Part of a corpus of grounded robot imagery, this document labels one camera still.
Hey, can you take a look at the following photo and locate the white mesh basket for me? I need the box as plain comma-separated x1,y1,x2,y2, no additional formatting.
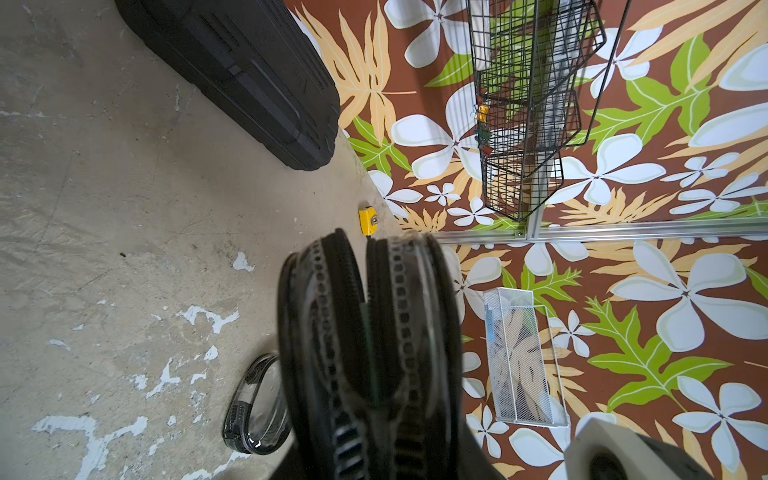
483,287,571,429

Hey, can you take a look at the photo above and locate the yellow tape measure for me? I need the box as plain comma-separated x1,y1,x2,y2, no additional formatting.
358,206,378,238

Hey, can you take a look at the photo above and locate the black wire basket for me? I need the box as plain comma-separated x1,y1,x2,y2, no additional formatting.
468,1,619,222

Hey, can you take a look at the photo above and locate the black hard case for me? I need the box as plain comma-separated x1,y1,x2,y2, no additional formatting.
116,0,340,171

